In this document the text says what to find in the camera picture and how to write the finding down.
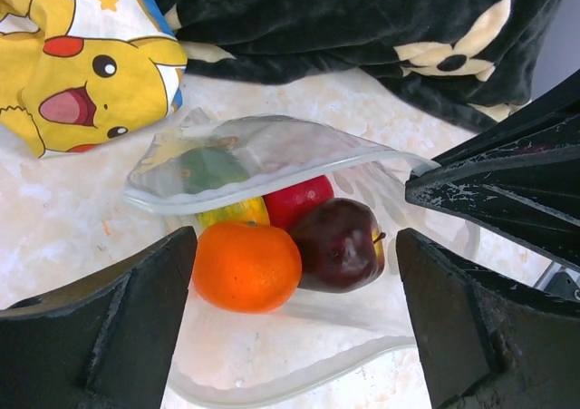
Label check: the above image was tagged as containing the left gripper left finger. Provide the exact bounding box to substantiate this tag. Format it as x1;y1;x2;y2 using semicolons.
1;227;197;408

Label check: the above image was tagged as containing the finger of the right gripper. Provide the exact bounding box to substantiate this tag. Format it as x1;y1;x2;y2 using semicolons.
433;71;580;165
405;147;579;269

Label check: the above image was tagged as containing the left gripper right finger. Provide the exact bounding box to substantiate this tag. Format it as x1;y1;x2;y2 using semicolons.
396;229;579;408

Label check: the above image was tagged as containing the orange toy fruit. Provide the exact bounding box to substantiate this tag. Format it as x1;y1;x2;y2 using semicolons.
192;220;302;313

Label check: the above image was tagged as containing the dark maroon toy plum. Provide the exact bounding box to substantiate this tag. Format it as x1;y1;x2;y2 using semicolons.
290;198;386;294

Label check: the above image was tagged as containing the green orange toy mango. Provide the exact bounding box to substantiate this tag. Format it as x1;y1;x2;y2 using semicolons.
179;145;271;231

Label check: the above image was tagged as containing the clear dotted zip top bag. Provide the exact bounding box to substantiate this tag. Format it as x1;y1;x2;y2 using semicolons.
124;111;480;408

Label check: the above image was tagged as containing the red toy apple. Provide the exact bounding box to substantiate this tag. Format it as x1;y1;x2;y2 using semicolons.
263;175;334;230

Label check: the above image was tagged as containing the black floral pillow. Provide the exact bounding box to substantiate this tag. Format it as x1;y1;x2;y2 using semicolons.
155;0;562;132

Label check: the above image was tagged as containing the blue yellow pikachu cloth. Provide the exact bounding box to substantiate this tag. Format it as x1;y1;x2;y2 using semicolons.
1;0;187;157

